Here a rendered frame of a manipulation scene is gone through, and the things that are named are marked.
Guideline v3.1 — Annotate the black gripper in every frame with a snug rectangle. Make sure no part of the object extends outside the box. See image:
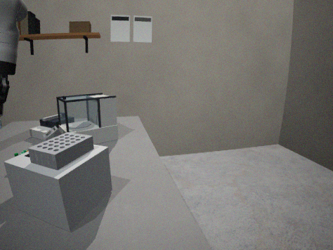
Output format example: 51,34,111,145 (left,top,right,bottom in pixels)
0,61,16,117

